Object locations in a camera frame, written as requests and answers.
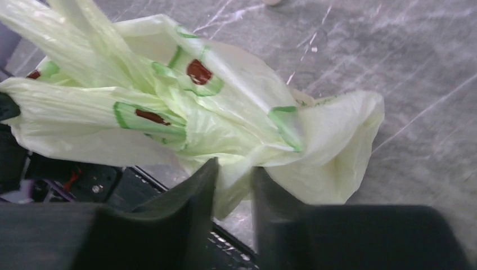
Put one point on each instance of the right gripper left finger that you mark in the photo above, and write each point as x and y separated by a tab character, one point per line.
168	232

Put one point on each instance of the light green plastic bag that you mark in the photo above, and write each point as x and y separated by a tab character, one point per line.
147	91

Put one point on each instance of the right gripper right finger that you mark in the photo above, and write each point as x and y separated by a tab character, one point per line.
290	234

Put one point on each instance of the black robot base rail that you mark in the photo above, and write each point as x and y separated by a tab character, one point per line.
31	178

